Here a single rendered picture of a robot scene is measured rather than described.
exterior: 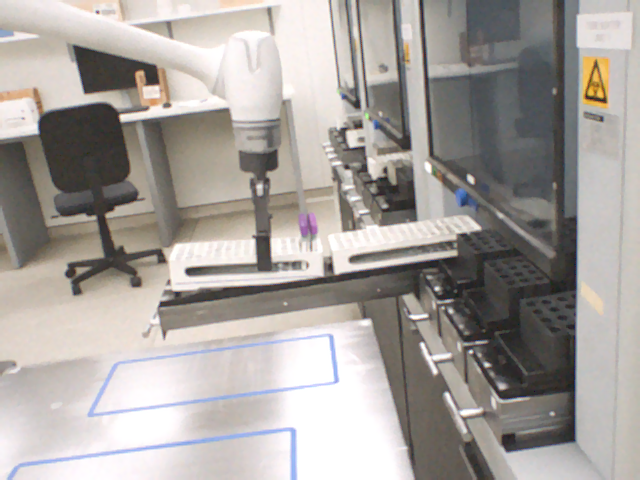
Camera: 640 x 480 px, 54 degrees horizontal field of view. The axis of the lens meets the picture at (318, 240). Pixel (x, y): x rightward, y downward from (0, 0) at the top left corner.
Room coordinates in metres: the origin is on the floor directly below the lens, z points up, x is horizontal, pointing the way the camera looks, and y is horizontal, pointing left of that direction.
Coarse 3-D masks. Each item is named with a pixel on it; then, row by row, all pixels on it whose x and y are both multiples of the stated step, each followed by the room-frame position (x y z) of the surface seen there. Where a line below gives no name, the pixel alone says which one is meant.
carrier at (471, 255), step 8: (464, 232) 1.09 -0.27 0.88; (464, 240) 1.06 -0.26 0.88; (472, 240) 1.05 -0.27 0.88; (464, 248) 1.04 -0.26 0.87; (472, 248) 1.01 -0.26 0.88; (480, 248) 1.01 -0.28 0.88; (464, 256) 1.05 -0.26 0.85; (472, 256) 1.00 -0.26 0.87; (480, 256) 0.98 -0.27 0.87; (464, 264) 1.05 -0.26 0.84; (472, 264) 1.00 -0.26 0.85; (480, 264) 0.98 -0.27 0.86; (472, 272) 1.00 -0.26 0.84; (480, 272) 0.98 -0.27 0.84
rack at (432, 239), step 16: (416, 224) 1.23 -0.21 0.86; (432, 224) 1.21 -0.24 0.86; (448, 224) 1.20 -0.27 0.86; (464, 224) 1.19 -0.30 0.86; (336, 240) 1.19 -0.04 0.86; (352, 240) 1.18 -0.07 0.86; (368, 240) 1.17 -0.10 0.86; (384, 240) 1.16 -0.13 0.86; (400, 240) 1.14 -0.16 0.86; (416, 240) 1.14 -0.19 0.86; (432, 240) 1.14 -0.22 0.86; (448, 240) 1.22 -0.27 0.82; (336, 256) 1.13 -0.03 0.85; (352, 256) 1.23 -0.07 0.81; (368, 256) 1.23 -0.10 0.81; (384, 256) 1.21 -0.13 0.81; (400, 256) 1.20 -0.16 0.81; (416, 256) 1.14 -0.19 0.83; (432, 256) 1.14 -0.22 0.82; (448, 256) 1.14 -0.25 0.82; (336, 272) 1.13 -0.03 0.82
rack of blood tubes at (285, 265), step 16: (240, 240) 1.23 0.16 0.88; (272, 240) 1.22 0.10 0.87; (288, 240) 1.21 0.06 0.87; (176, 256) 1.14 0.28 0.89; (192, 256) 1.14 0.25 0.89; (208, 256) 1.14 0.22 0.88; (224, 256) 1.14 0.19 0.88; (240, 256) 1.13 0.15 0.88; (256, 256) 1.13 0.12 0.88; (272, 256) 1.13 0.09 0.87; (288, 256) 1.13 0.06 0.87; (304, 256) 1.13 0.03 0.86; (320, 256) 1.13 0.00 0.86; (176, 272) 1.12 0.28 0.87; (192, 272) 1.20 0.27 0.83; (208, 272) 1.20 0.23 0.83; (224, 272) 1.19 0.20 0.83; (240, 272) 1.19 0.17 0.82; (256, 272) 1.19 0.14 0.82; (272, 272) 1.13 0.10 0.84; (288, 272) 1.13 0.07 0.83; (304, 272) 1.13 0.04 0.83; (320, 272) 1.13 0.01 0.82; (176, 288) 1.12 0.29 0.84; (192, 288) 1.12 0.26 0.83
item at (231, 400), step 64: (0, 384) 0.86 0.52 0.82; (64, 384) 0.83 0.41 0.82; (128, 384) 0.81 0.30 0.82; (192, 384) 0.78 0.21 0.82; (256, 384) 0.76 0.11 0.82; (320, 384) 0.74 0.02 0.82; (384, 384) 0.72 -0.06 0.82; (0, 448) 0.69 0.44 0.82; (64, 448) 0.67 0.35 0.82; (128, 448) 0.65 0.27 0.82; (192, 448) 0.63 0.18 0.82; (256, 448) 0.62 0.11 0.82; (320, 448) 0.60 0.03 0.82; (384, 448) 0.59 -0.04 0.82
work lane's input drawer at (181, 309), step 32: (224, 288) 1.17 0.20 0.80; (256, 288) 1.12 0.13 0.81; (288, 288) 1.12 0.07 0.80; (320, 288) 1.11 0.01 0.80; (352, 288) 1.12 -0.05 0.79; (384, 288) 1.12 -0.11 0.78; (416, 288) 1.12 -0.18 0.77; (160, 320) 1.10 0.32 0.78; (192, 320) 1.10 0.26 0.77; (224, 320) 1.11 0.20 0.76
